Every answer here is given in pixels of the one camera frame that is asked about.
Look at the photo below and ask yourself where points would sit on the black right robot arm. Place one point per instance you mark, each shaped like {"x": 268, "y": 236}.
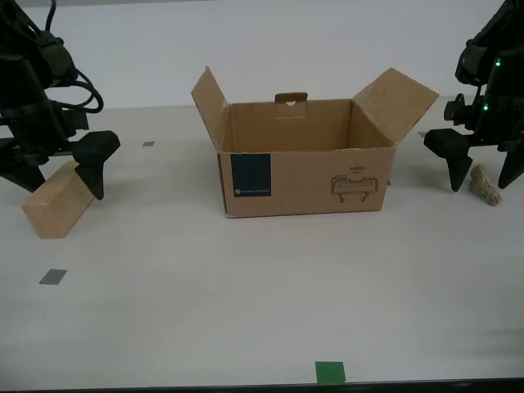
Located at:
{"x": 507, "y": 41}

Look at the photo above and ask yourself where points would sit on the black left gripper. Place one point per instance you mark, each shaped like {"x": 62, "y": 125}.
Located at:
{"x": 24, "y": 114}

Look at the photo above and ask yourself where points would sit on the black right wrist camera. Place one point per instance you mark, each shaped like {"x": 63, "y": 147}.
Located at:
{"x": 460, "y": 112}

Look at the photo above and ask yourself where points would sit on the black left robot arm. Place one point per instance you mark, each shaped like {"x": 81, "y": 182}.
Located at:
{"x": 12, "y": 32}

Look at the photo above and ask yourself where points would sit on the light wooden block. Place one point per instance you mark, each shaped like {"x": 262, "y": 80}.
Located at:
{"x": 53, "y": 209}

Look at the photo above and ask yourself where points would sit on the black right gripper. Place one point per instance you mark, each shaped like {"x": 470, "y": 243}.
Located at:
{"x": 503, "y": 118}

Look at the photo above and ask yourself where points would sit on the brown cardboard box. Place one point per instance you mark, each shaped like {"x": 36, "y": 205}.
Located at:
{"x": 303, "y": 184}

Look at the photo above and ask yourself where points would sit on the speckled beige rock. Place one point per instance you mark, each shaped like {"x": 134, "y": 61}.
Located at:
{"x": 485, "y": 186}

